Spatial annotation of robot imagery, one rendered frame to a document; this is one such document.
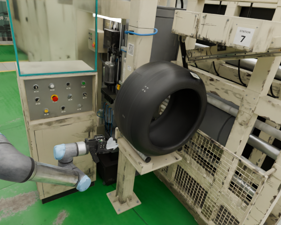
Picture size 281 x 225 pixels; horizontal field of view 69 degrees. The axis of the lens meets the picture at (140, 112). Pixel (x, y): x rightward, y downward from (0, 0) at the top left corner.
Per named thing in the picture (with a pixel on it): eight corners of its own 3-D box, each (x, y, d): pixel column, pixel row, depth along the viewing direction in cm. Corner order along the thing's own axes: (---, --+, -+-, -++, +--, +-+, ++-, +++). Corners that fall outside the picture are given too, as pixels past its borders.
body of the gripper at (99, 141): (109, 141, 114) (88, 143, 107) (106, 153, 117) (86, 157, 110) (103, 134, 119) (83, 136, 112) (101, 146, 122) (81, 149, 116)
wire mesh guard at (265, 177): (156, 168, 213) (167, 109, 181) (157, 168, 213) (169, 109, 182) (229, 248, 147) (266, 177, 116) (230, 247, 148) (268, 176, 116)
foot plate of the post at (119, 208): (106, 194, 214) (106, 191, 212) (128, 185, 228) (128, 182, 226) (117, 214, 195) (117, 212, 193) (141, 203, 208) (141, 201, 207)
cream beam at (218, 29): (170, 33, 141) (174, 9, 134) (196, 34, 154) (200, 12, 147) (251, 53, 97) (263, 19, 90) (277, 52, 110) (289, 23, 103)
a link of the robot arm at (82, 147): (78, 159, 108) (73, 150, 114) (86, 157, 110) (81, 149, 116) (79, 147, 105) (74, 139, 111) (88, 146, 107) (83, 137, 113)
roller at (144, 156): (121, 130, 156) (126, 130, 158) (120, 135, 157) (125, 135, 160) (146, 157, 130) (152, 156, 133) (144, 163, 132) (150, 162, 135)
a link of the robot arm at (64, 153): (52, 156, 107) (53, 142, 104) (73, 152, 114) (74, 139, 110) (55, 164, 101) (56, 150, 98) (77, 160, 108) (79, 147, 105)
